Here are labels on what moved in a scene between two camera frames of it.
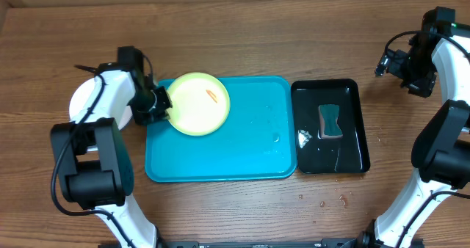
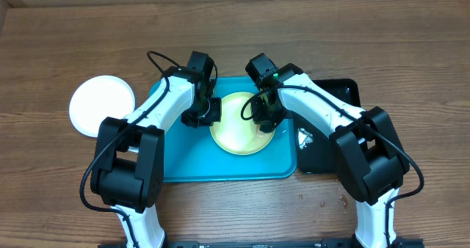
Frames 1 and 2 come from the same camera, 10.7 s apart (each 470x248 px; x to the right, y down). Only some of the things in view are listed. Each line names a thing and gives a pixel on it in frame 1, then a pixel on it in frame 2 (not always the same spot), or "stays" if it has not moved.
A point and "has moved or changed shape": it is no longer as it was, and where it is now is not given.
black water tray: [316, 155] stays
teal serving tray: [256, 142] stays
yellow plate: [200, 103] has moved or changed shape
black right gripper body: [418, 73] to [268, 112]
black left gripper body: [149, 105] to [203, 113]
